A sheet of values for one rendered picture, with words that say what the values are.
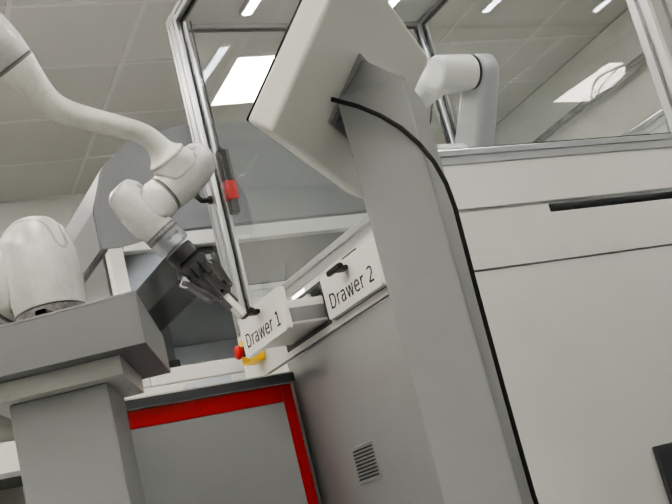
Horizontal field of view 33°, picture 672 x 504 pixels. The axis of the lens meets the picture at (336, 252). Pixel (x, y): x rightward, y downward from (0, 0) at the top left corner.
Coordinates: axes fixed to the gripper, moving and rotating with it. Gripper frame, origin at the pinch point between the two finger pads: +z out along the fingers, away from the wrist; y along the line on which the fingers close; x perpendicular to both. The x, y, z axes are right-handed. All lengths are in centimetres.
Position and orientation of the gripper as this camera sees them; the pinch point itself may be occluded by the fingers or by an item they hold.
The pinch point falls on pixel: (233, 306)
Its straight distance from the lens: 285.4
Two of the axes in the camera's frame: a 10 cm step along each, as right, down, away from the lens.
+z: 7.0, 7.1, 0.6
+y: 5.9, -6.2, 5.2
